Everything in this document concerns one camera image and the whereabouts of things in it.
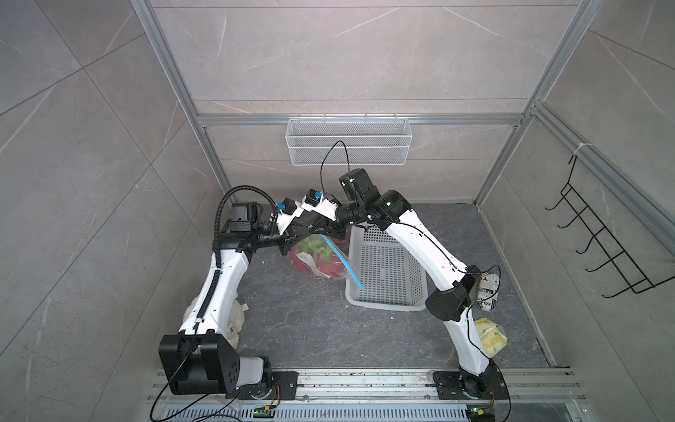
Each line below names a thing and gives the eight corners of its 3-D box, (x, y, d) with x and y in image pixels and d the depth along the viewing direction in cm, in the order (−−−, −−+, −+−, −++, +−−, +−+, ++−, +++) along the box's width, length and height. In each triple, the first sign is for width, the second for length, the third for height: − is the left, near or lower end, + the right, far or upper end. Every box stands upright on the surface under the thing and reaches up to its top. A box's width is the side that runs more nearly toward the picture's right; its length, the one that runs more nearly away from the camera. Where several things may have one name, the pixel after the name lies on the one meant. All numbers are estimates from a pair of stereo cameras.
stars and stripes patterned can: (472, 307, 91) (477, 302, 88) (481, 274, 99) (485, 269, 96) (489, 315, 89) (494, 311, 86) (496, 281, 97) (501, 275, 94)
